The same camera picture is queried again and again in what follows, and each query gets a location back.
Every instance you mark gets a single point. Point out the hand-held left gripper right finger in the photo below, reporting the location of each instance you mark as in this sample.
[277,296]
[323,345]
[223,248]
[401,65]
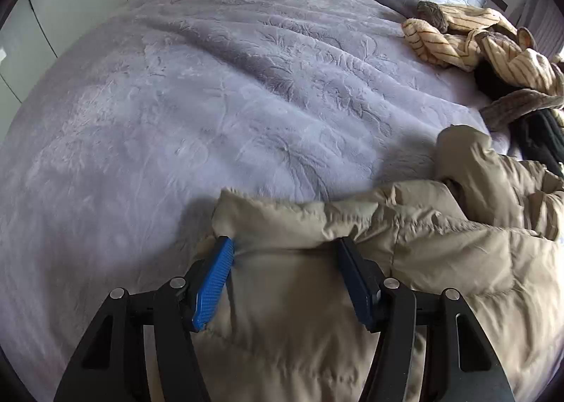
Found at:
[357,287]

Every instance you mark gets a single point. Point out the beige puffer jacket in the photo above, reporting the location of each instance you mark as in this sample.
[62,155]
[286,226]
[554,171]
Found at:
[440,252]

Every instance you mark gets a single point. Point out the black folded clothing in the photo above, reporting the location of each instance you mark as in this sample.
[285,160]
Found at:
[537,137]

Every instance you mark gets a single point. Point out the grey curtain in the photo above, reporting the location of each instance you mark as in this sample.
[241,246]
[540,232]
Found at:
[544,19]

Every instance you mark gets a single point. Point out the cream striped fleece robe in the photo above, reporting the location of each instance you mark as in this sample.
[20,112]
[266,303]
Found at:
[440,45]

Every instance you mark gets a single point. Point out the white wardrobe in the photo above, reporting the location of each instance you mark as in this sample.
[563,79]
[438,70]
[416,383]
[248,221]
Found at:
[66,1]

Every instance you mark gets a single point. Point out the purple embossed blanket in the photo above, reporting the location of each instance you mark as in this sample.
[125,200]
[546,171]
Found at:
[220,98]

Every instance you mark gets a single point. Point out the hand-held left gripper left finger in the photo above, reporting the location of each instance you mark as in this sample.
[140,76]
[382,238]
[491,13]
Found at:
[213,283]

